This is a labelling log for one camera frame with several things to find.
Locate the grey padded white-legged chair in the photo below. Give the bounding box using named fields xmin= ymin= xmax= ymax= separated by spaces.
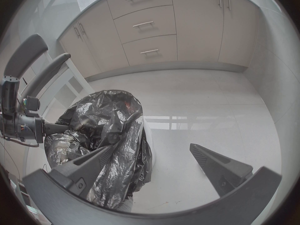
xmin=3 ymin=33 xmax=95 ymax=126

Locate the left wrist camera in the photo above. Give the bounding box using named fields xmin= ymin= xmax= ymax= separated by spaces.
xmin=23 ymin=96 xmax=41 ymax=117

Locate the black plastic bag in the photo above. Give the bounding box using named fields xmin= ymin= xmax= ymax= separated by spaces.
xmin=44 ymin=90 xmax=153 ymax=209

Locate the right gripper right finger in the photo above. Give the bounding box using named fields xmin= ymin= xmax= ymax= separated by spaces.
xmin=189 ymin=143 xmax=254 ymax=198

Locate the white trash bin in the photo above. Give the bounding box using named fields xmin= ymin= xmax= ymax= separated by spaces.
xmin=141 ymin=119 xmax=157 ymax=173

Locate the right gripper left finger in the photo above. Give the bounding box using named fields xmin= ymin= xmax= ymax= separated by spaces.
xmin=50 ymin=145 xmax=116 ymax=197

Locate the beige cabinet with drawers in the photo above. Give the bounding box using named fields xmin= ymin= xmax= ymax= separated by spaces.
xmin=59 ymin=0 xmax=262 ymax=73

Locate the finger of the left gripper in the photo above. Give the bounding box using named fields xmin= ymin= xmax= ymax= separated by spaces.
xmin=43 ymin=122 xmax=76 ymax=136

